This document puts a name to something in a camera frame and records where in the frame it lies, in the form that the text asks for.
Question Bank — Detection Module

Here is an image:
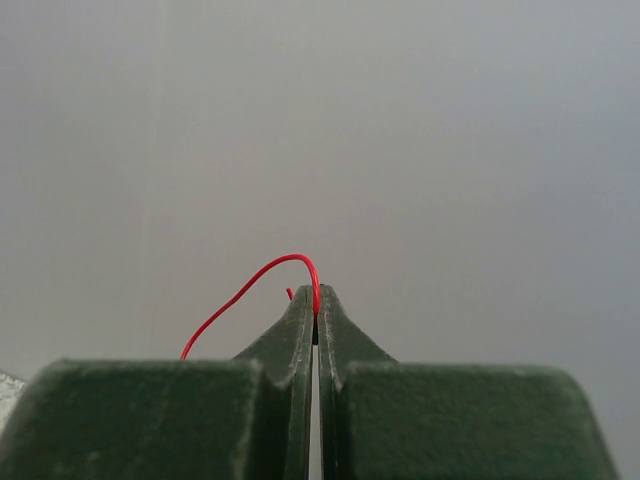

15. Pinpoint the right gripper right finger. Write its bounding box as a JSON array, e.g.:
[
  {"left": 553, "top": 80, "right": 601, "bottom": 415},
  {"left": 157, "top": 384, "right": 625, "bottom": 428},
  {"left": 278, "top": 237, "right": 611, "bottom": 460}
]
[{"left": 317, "top": 286, "right": 618, "bottom": 479}]

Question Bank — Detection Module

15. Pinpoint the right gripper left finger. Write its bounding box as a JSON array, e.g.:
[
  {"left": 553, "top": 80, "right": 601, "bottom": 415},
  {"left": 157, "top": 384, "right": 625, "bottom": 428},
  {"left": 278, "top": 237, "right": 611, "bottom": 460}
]
[{"left": 1, "top": 287, "right": 314, "bottom": 479}]

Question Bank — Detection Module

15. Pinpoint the single red wire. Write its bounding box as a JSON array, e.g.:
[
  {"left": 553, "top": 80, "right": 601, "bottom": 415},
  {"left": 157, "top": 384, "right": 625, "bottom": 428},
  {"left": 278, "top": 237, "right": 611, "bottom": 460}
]
[{"left": 179, "top": 253, "right": 321, "bottom": 361}]

